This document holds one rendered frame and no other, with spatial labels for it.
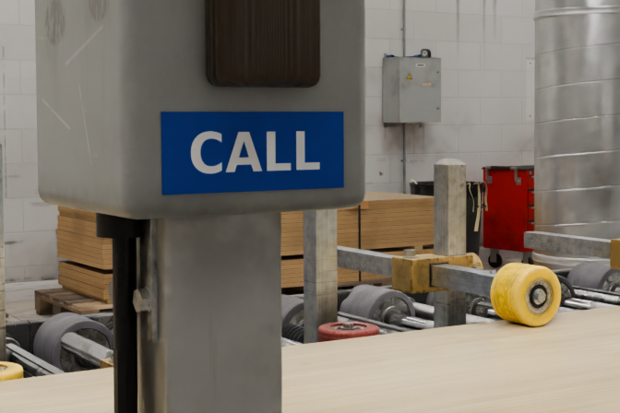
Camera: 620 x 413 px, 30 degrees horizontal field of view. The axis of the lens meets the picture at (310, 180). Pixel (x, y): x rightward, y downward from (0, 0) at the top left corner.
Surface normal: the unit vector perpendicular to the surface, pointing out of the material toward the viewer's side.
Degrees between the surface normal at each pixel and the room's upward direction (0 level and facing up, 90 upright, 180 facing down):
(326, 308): 90
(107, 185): 90
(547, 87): 91
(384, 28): 90
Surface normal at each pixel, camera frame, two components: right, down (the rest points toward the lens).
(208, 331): 0.51, 0.04
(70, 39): -0.86, 0.04
